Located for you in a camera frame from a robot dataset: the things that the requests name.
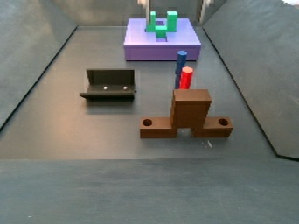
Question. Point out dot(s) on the black angle bracket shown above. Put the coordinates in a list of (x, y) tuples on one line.
[(110, 84)]

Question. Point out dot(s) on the purple board with slots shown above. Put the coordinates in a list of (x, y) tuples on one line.
[(145, 47)]

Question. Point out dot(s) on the brown T-shaped block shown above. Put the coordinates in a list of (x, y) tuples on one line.
[(190, 109)]

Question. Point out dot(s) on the green U-shaped block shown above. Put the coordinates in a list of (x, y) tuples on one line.
[(162, 29)]

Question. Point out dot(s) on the blue cylinder peg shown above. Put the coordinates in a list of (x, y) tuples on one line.
[(181, 62)]

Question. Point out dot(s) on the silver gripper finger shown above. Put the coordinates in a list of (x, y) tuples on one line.
[(205, 10)]

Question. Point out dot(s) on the red hexagonal peg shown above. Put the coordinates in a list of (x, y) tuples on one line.
[(186, 79)]

